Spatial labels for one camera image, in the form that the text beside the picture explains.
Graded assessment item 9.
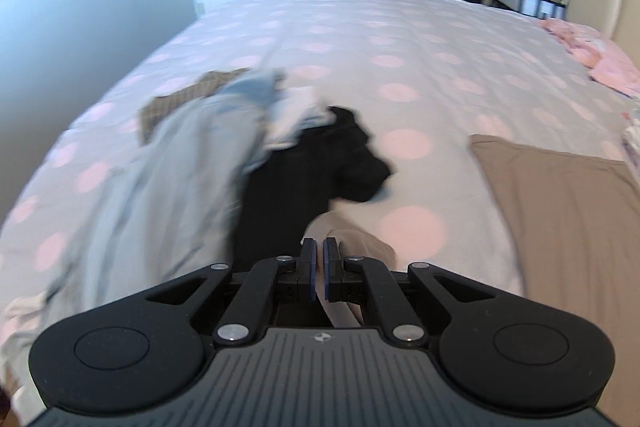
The stack of white folded clothes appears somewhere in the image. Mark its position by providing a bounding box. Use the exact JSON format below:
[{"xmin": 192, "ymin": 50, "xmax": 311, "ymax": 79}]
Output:
[{"xmin": 621, "ymin": 107, "xmax": 640, "ymax": 170}]

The tan t-shirt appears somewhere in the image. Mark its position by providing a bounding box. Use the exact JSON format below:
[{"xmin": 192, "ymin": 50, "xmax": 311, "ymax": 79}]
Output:
[{"xmin": 302, "ymin": 134, "xmax": 640, "ymax": 427}]

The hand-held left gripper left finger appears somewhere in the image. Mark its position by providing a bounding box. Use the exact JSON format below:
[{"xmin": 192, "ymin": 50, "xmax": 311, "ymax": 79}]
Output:
[{"xmin": 145, "ymin": 237, "xmax": 318, "ymax": 348}]

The grey pink-dotted bedspread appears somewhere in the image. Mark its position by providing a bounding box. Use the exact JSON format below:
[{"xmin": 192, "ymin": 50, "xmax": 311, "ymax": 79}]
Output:
[{"xmin": 0, "ymin": 0, "xmax": 640, "ymax": 427}]

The white crumpled garment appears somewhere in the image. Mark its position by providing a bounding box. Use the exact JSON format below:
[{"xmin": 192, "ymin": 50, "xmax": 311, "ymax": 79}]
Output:
[{"xmin": 262, "ymin": 86, "xmax": 337, "ymax": 152}]

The pink printed pillow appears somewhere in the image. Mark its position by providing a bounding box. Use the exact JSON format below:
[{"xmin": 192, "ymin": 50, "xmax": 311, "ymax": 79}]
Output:
[{"xmin": 540, "ymin": 18, "xmax": 640, "ymax": 98}]

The light blue garment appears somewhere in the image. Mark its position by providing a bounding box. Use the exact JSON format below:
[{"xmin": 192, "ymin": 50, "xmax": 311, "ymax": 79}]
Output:
[{"xmin": 10, "ymin": 68, "xmax": 283, "ymax": 323}]

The brown checkered cloth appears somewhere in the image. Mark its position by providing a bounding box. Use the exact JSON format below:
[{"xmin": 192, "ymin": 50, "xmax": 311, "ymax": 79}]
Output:
[{"xmin": 139, "ymin": 68, "xmax": 251, "ymax": 145}]

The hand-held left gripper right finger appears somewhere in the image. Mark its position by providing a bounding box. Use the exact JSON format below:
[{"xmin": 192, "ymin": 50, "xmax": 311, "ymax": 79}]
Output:
[{"xmin": 322, "ymin": 237, "xmax": 496, "ymax": 348}]

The black garment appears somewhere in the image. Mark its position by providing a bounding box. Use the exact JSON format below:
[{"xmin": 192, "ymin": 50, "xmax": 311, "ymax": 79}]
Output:
[{"xmin": 227, "ymin": 106, "xmax": 396, "ymax": 275}]

